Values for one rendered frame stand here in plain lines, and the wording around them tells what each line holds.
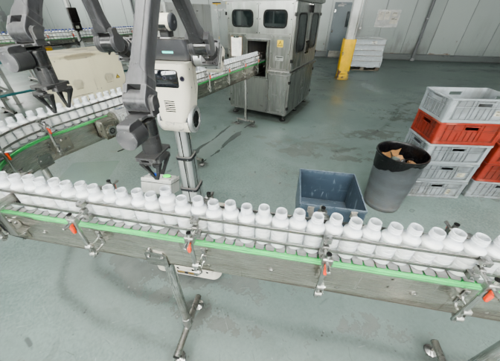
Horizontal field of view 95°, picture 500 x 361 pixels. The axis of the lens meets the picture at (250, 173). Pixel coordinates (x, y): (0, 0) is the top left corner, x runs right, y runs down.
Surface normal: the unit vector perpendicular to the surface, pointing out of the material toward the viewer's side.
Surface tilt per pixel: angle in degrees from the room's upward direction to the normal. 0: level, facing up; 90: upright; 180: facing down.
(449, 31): 90
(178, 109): 90
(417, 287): 90
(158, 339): 0
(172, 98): 90
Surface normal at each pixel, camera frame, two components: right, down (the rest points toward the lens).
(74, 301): 0.01, -0.82
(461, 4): -0.18, 0.56
